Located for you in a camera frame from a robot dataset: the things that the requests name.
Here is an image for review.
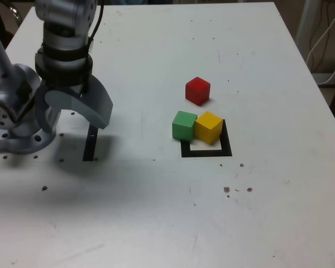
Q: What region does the green cube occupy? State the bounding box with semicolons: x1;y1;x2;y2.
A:
171;110;198;142

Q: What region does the black tape strip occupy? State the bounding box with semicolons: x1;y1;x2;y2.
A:
82;124;98;162

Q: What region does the yellow cube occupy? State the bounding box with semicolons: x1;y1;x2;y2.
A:
194;111;223;145

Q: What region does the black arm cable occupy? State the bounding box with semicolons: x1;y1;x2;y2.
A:
83;0;106;56

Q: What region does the white post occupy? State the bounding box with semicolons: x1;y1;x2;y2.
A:
295;0;319;48

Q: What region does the white cable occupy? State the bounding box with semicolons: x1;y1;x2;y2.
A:
306;7;335;84

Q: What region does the red cube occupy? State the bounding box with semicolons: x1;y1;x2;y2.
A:
185;76;211;107

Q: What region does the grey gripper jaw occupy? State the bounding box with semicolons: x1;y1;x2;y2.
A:
43;75;114;130
34;84;63;135

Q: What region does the black tape square outline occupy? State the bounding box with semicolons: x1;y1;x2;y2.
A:
180;119;233;158

